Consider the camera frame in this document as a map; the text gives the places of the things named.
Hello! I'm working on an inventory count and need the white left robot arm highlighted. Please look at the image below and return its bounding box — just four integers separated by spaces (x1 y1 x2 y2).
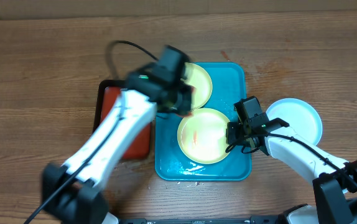
38 68 192 223

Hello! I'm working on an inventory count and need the teal plastic tray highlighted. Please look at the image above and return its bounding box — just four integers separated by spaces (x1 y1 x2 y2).
155 62 252 181

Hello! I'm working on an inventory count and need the red tray with black rim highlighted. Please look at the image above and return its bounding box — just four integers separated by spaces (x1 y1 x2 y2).
93 80 151 160

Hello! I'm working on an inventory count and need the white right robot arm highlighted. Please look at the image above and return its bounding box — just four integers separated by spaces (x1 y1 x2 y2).
226 118 357 223

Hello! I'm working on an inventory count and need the light blue plate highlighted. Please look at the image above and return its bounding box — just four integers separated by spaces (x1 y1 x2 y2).
266 98 323 145

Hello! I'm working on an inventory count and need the yellow plate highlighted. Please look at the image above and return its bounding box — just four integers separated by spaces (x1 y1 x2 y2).
184 63 213 110
177 108 229 164

